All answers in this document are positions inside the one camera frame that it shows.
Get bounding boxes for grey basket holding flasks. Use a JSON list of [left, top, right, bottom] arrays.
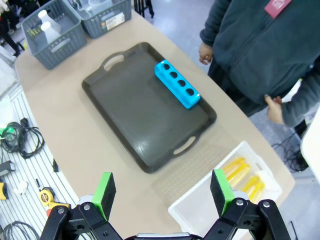
[[21, 0, 88, 71]]

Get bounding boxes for white side table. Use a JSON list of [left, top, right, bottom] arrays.
[[299, 109, 320, 171]]

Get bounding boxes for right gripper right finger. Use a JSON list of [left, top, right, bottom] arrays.
[[202, 169, 292, 240]]

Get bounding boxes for black coiled cable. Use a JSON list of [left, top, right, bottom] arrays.
[[2, 221, 41, 240]]

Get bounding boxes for white plastic basket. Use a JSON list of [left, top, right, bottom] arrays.
[[167, 140, 283, 236]]

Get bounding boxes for white conical flask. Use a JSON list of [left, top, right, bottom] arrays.
[[40, 21, 63, 45], [37, 9, 62, 33]]

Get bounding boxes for person's right hand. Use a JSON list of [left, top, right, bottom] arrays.
[[198, 42, 214, 66]]

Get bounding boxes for clear plastic measuring beaker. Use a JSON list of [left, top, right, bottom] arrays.
[[87, 0, 112, 14], [72, 0, 89, 13]]

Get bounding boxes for black cable bundle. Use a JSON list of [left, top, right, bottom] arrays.
[[1, 117, 46, 160]]

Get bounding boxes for dark brown serving tray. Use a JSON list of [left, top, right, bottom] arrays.
[[81, 41, 217, 174]]

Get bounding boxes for white slatted platform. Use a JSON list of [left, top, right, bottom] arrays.
[[0, 84, 85, 240]]

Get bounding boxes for person's left forearm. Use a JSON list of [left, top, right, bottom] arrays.
[[280, 74, 320, 128]]

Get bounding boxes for thin black floor cables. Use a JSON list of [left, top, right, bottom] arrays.
[[271, 129, 310, 173]]

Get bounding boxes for yellow liquid test tube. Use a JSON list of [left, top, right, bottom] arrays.
[[246, 182, 265, 201], [240, 174, 261, 193], [226, 162, 251, 181], [222, 156, 246, 172]]

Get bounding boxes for blue test tube rack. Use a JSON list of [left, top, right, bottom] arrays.
[[154, 59, 201, 110]]

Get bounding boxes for person's left hand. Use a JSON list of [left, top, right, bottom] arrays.
[[264, 94, 285, 125]]

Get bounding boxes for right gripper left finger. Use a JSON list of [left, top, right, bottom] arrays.
[[39, 172, 121, 240]]

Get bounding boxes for person's right forearm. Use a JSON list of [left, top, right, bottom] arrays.
[[199, 21, 221, 48]]

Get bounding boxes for grey basket holding beakers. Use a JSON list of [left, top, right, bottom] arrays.
[[62, 0, 133, 40]]

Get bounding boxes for yellow tape measure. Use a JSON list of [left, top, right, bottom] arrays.
[[38, 186, 56, 207]]

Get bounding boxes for person in grey fleece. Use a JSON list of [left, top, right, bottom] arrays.
[[199, 0, 320, 128]]

